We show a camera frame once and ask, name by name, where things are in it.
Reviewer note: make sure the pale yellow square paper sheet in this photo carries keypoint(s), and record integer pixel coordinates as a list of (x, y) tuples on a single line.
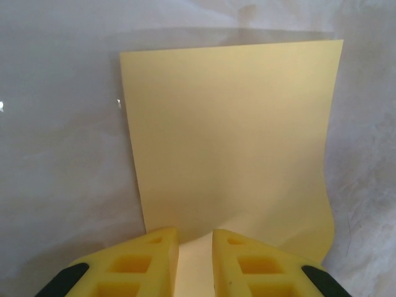
[(229, 133)]

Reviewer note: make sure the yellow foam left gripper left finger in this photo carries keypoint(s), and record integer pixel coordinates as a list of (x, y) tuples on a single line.
[(133, 266)]

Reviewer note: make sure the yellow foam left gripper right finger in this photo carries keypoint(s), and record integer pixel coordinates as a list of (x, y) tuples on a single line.
[(260, 266)]

